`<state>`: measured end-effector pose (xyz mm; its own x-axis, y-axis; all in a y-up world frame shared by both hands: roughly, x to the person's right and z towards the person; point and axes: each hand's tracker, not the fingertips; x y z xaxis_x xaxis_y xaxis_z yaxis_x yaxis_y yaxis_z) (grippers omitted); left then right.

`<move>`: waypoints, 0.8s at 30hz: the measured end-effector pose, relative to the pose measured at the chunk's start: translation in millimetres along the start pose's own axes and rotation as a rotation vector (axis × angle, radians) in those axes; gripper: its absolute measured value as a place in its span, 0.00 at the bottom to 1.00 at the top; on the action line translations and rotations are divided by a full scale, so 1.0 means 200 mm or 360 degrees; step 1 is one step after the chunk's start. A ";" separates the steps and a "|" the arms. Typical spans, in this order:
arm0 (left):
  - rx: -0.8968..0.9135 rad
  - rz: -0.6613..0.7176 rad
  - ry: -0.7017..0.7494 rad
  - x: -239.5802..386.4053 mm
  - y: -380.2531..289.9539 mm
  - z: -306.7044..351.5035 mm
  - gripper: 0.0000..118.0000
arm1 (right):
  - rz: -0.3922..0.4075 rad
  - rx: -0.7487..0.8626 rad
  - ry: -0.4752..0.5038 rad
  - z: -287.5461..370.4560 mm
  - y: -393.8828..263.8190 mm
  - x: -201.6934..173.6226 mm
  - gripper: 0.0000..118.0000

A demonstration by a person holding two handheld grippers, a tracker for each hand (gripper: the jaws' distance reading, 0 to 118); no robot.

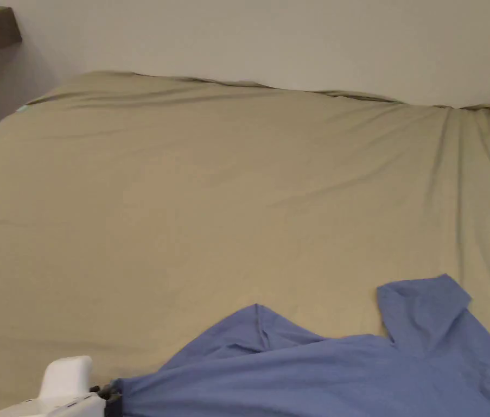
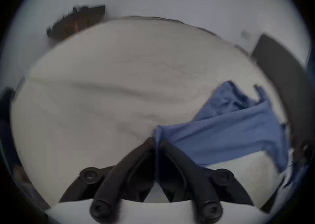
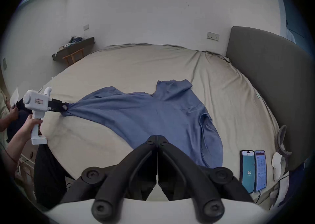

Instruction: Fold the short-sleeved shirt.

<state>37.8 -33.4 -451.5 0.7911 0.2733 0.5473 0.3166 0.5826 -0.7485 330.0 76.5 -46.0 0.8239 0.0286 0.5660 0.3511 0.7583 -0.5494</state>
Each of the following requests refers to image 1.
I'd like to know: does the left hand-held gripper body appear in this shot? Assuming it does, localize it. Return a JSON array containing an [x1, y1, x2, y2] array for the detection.
[[0, 356, 106, 417]]

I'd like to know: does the blue shirt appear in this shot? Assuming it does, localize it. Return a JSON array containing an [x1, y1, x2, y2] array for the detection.
[[105, 273, 490, 417]]

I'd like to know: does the bed with beige sheet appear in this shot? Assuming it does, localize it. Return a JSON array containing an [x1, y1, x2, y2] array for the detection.
[[0, 71, 490, 417]]

